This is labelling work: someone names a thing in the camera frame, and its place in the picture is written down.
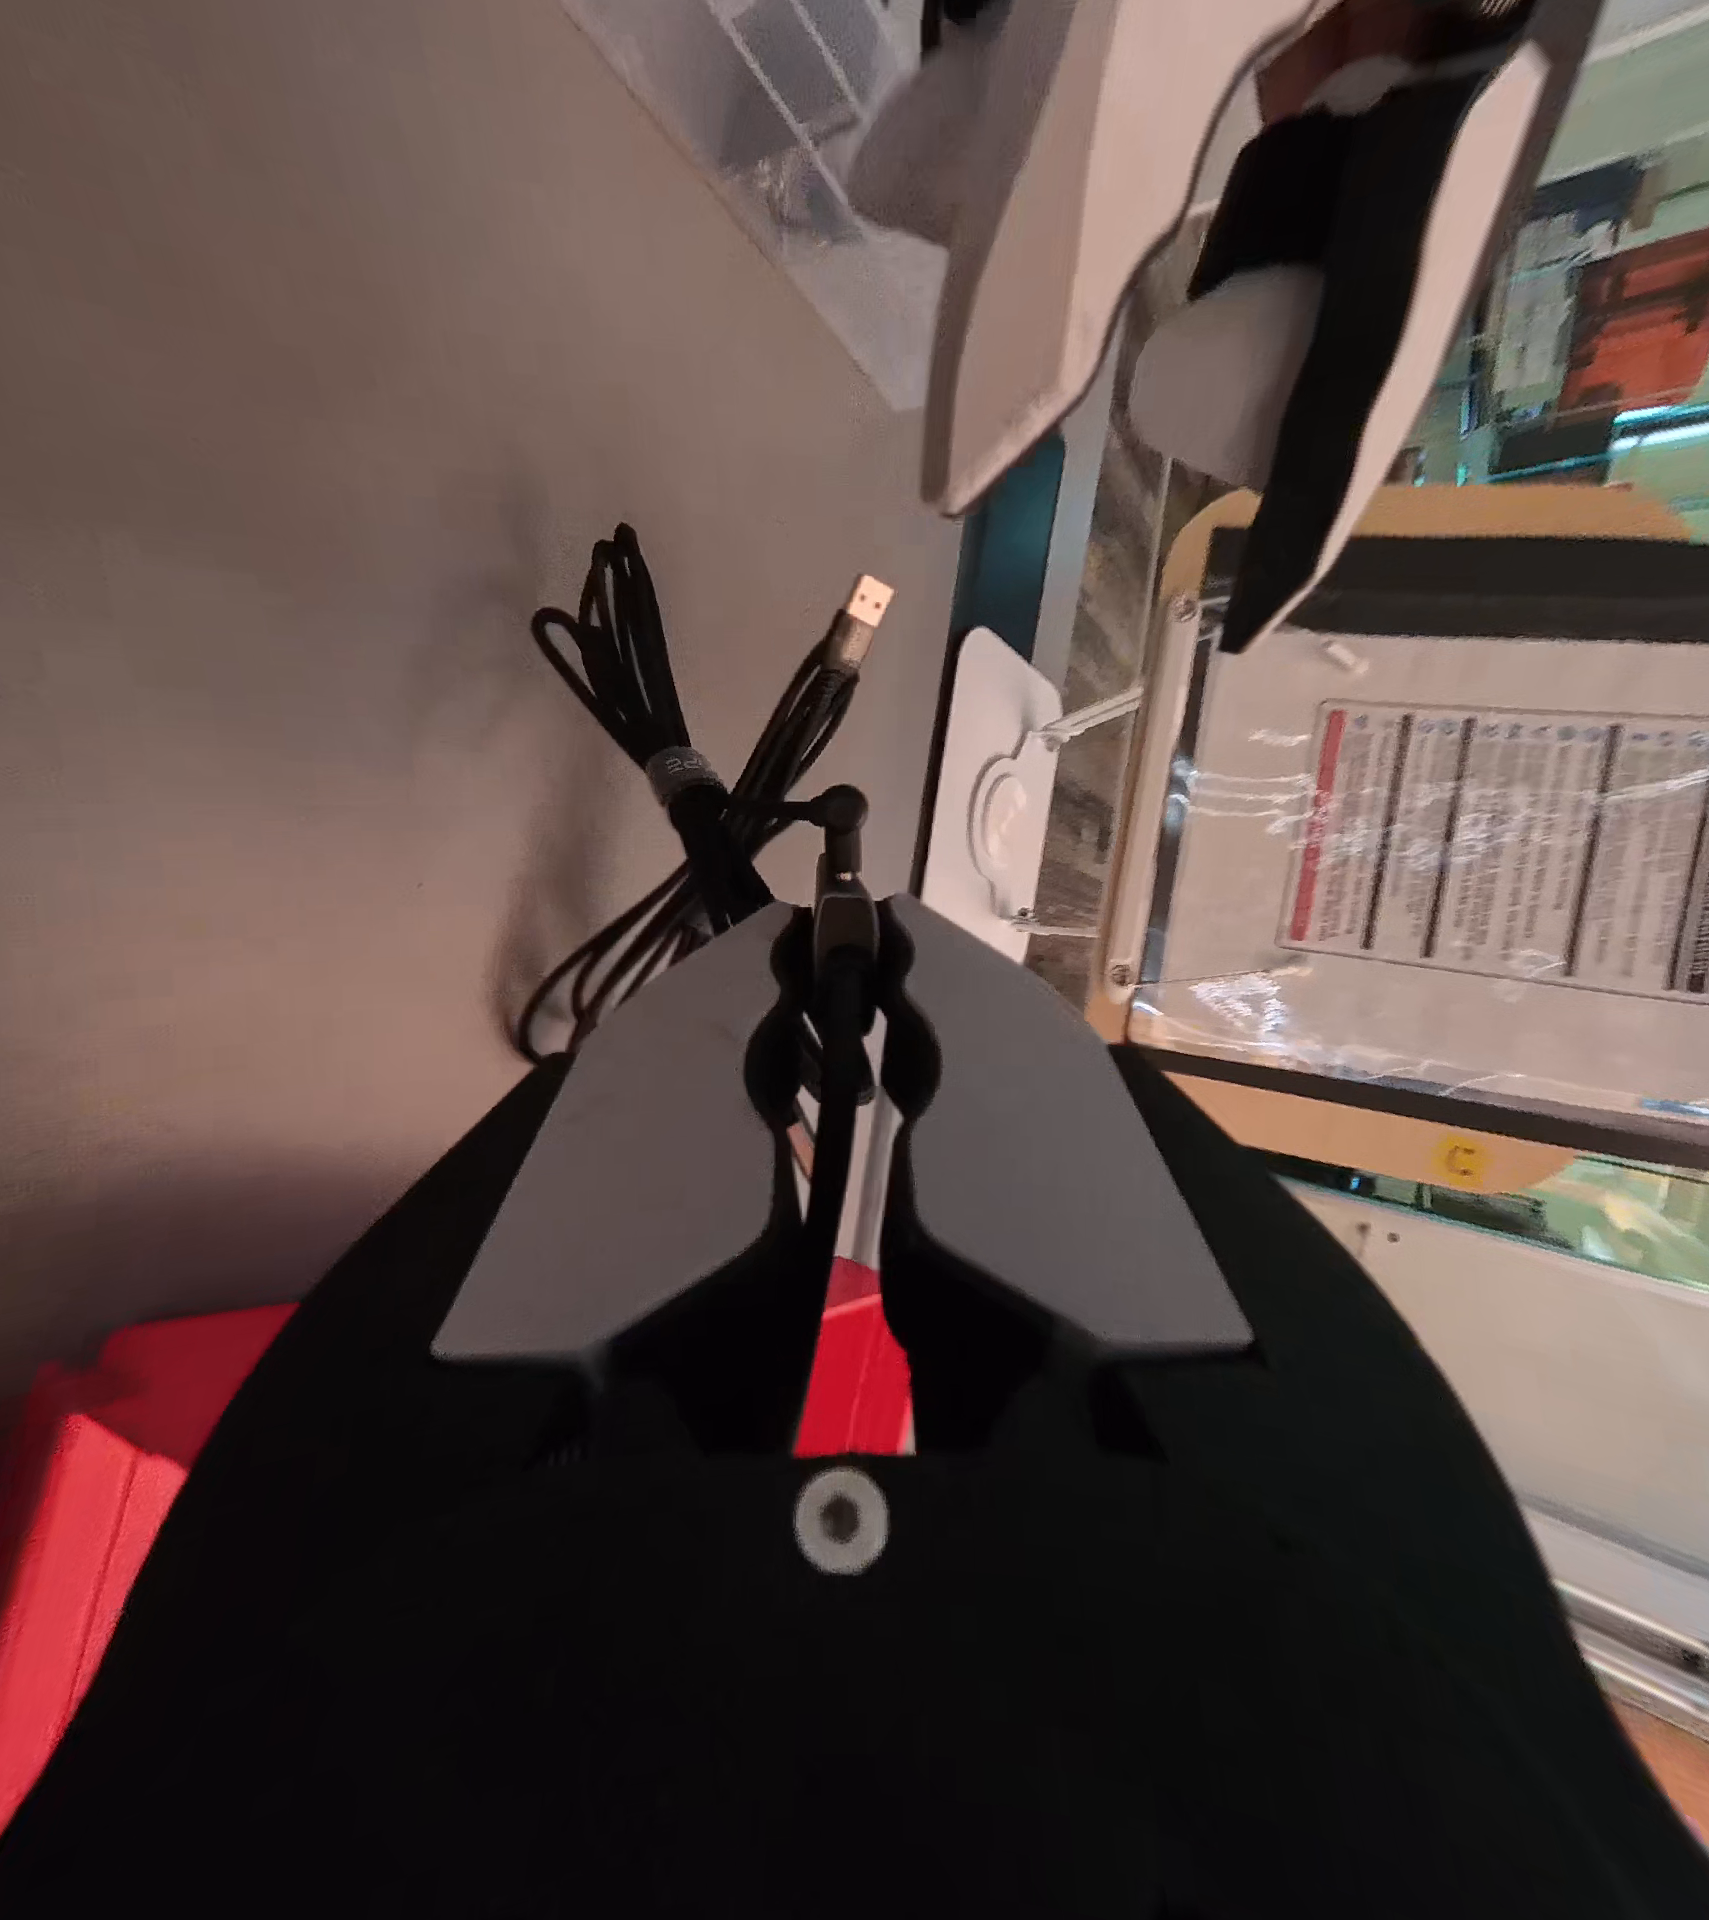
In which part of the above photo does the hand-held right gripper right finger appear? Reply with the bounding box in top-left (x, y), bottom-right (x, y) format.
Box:
top-left (876, 893), bottom-right (1258, 1453)

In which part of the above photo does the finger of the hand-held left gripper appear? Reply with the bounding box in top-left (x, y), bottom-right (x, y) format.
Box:
top-left (921, 0), bottom-right (1338, 519)
top-left (1125, 0), bottom-right (1607, 657)

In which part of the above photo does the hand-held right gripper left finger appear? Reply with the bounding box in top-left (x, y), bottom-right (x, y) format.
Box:
top-left (428, 900), bottom-right (815, 1450)

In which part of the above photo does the clear plastic bin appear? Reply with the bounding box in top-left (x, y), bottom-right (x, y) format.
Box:
top-left (555, 0), bottom-right (976, 407)

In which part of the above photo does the black usb cable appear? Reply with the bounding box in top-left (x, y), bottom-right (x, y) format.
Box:
top-left (521, 522), bottom-right (901, 1441)

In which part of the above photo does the red plastic bin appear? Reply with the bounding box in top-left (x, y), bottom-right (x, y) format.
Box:
top-left (0, 1251), bottom-right (931, 1920)

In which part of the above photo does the wooden-edged black board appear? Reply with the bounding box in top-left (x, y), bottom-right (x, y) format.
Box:
top-left (1096, 479), bottom-right (1709, 1201)

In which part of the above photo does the acrylic sign holder white base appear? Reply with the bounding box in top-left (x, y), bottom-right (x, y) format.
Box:
top-left (915, 591), bottom-right (1709, 1142)

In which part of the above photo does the orange wall poster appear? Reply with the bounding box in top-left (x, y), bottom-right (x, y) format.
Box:
top-left (1552, 221), bottom-right (1709, 422)

